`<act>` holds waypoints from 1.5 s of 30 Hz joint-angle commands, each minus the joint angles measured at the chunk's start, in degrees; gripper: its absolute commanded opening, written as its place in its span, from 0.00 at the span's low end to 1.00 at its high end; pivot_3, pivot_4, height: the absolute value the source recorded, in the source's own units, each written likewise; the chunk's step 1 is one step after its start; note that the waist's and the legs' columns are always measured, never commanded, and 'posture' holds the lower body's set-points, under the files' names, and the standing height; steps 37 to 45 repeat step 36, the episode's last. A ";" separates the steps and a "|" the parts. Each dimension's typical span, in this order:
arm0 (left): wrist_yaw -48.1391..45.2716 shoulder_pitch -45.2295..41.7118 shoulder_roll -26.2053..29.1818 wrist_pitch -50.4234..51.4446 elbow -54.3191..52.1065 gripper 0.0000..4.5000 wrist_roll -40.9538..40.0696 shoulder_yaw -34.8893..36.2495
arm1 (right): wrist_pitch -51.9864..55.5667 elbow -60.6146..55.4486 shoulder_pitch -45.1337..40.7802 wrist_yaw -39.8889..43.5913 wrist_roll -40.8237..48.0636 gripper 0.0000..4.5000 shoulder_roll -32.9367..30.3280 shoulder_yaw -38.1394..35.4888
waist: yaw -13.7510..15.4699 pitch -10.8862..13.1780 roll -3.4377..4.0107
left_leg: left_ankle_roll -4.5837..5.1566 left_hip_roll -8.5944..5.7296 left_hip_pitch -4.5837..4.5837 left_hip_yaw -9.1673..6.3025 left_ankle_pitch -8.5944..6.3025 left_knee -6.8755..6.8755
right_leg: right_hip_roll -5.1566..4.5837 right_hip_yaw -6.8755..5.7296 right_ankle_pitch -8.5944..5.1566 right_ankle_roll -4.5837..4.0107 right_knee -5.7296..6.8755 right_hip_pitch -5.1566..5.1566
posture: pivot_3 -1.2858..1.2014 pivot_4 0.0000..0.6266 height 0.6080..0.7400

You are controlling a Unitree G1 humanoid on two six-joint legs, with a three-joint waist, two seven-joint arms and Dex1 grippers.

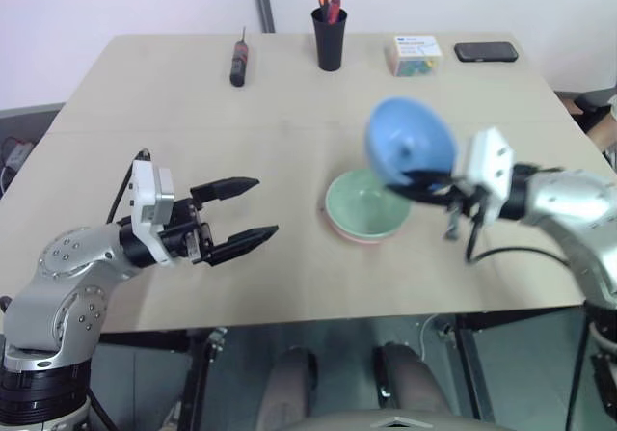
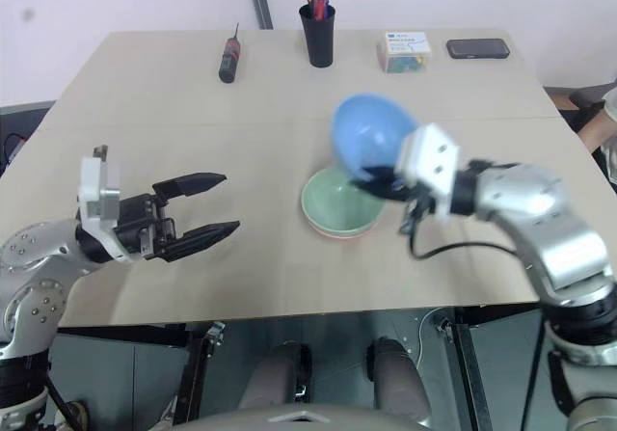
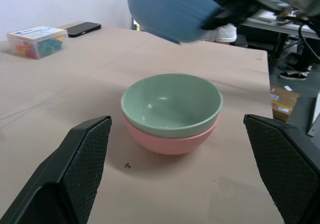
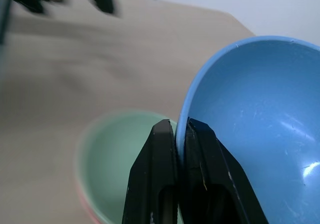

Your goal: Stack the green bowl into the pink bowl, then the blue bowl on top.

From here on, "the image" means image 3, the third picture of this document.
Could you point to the brown cardboard box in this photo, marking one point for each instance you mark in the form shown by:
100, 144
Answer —
283, 101

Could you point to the person in white clothes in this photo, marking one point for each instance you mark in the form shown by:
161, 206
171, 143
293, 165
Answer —
226, 33

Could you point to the blue bowl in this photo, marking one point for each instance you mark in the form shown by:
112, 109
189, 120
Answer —
170, 8

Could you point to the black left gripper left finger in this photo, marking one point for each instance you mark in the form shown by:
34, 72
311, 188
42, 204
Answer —
62, 174

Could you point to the grey background desk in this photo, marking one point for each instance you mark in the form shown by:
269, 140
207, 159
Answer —
270, 24

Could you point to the clear box of colourful pieces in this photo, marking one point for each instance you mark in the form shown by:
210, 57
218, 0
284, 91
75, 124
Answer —
37, 42

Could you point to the black smartphone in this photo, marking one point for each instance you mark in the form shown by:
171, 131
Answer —
83, 29

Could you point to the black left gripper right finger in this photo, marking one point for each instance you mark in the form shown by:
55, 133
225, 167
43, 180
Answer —
287, 164

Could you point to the pink bowl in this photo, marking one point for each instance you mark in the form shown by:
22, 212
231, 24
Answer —
170, 145

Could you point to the black sneaker with white sole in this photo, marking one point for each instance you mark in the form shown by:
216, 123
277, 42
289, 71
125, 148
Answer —
292, 75

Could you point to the green bowl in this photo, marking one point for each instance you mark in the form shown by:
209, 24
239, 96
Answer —
175, 96

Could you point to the white flat panel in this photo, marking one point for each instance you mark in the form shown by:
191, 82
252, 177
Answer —
315, 116

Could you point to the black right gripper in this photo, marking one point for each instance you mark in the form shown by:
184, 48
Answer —
241, 6

